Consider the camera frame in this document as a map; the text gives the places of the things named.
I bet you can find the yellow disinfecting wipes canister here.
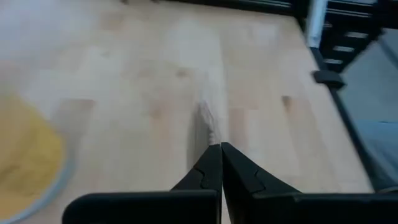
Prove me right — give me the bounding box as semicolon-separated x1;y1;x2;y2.
0;0;94;224

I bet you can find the silver aluminium post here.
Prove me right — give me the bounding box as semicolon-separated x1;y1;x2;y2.
306;0;330;50

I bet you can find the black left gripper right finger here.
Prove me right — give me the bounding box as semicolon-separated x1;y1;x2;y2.
221;142;300;224

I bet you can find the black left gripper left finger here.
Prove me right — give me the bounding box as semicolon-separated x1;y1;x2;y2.
169;142;223;224

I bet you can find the black aluminium table frame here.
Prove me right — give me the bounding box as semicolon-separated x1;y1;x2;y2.
121;0;398;194

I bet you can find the blue grey floor mat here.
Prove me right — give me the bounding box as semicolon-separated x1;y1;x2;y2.
354;119;398;191

